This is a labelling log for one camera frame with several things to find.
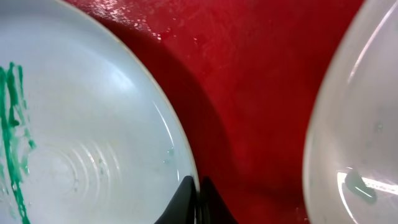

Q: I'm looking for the red plastic tray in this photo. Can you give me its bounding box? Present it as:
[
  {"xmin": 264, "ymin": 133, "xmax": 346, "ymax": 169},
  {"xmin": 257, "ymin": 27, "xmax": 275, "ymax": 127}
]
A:
[{"xmin": 74, "ymin": 0, "xmax": 361, "ymax": 223}]

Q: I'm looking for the white plate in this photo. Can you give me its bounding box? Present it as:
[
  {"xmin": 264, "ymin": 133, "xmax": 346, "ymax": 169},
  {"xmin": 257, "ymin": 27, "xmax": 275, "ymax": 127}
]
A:
[
  {"xmin": 1, "ymin": 0, "xmax": 198, "ymax": 223},
  {"xmin": 302, "ymin": 0, "xmax": 397, "ymax": 224}
]

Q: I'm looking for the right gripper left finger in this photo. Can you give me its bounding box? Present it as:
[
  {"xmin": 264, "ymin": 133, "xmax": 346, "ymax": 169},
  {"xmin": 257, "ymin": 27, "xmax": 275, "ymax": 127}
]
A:
[{"xmin": 155, "ymin": 175, "xmax": 197, "ymax": 224}]

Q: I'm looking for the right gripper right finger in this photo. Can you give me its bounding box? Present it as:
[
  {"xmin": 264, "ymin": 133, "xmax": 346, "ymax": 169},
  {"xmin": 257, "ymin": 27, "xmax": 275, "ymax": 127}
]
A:
[{"xmin": 199, "ymin": 177, "xmax": 238, "ymax": 224}]

